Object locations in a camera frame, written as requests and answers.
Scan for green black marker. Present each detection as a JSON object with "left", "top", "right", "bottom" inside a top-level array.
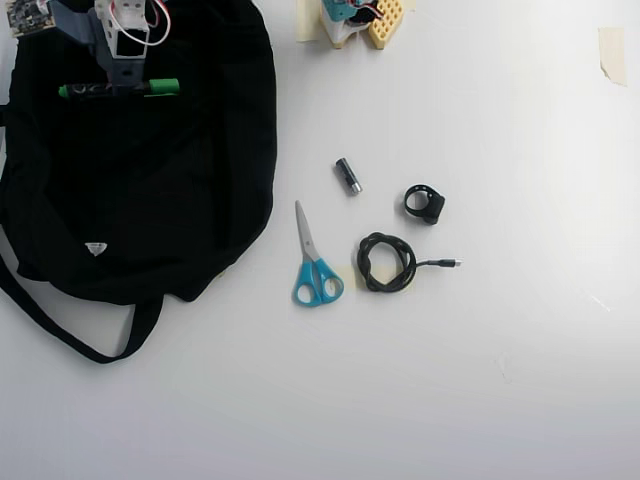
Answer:
[{"left": 58, "top": 77, "right": 182, "bottom": 101}]

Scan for bare camera circuit board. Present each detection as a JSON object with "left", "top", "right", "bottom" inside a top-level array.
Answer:
[{"left": 6, "top": 0, "right": 57, "bottom": 37}]

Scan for black ring strap clip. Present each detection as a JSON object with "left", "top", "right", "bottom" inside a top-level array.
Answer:
[{"left": 402, "top": 182, "right": 446, "bottom": 225}]

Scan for black coiled USB cable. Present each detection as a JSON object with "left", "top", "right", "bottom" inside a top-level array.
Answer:
[{"left": 356, "top": 230, "right": 463, "bottom": 294}]

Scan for black fabric bag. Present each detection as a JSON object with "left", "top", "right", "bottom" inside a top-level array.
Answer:
[{"left": 0, "top": 0, "right": 279, "bottom": 365}]

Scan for torn beige tape strip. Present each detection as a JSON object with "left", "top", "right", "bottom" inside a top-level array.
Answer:
[{"left": 597, "top": 27, "right": 628, "bottom": 88}]

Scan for navy gripper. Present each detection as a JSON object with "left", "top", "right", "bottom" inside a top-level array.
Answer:
[{"left": 49, "top": 0, "right": 149, "bottom": 99}]

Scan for black silver battery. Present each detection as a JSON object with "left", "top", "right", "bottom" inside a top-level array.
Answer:
[{"left": 333, "top": 157, "right": 363, "bottom": 196}]

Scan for red white servo wires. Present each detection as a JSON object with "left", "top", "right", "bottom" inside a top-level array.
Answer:
[{"left": 112, "top": 0, "right": 174, "bottom": 47}]

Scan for blue handled scissors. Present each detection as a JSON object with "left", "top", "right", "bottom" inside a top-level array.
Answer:
[{"left": 291, "top": 199, "right": 345, "bottom": 307}]

